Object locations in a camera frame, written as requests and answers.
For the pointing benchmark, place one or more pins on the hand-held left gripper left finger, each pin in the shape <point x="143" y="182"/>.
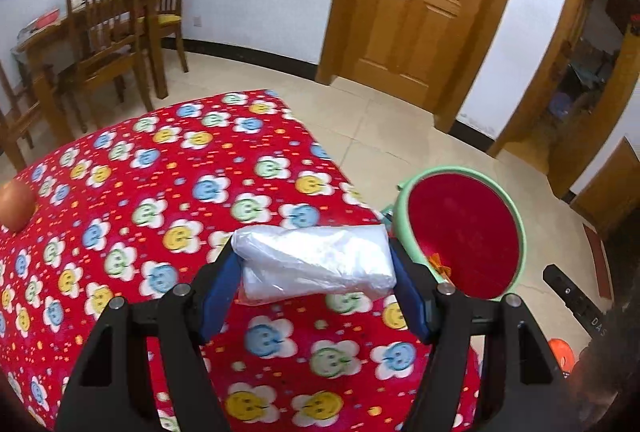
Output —
<point x="222" y="292"/>

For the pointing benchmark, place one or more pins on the wooden dining table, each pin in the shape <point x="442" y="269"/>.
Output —
<point x="45" y="41"/>

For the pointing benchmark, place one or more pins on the wooden doorway frame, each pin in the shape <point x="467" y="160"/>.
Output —
<point x="535" y="101"/>

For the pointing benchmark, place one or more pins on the red smiley flower tablecloth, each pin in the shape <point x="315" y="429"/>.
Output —
<point x="150" y="192"/>

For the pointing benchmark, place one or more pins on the orange plastic stool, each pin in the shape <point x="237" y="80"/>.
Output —
<point x="561" y="354"/>

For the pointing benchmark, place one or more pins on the white plastic bag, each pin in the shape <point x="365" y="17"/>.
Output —
<point x="315" y="257"/>

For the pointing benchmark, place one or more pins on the orange peel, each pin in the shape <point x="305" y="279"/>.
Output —
<point x="439" y="264"/>

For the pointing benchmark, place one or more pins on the red basin with green rim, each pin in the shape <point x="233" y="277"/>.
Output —
<point x="465" y="222"/>

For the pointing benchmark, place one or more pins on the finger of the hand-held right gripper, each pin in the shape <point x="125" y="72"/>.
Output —
<point x="570" y="297"/>

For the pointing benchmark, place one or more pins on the wooden panel door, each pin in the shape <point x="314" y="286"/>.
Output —
<point x="420" y="11"/>

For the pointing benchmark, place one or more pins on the red floor mat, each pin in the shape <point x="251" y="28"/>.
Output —
<point x="597" y="262"/>

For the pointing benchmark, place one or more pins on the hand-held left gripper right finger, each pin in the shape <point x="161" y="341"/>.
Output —
<point x="412" y="297"/>

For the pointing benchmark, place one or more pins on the open wooden door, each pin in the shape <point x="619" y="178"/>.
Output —
<point x="612" y="192"/>

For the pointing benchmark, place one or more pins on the red apple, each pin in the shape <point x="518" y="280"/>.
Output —
<point x="17" y="207"/>

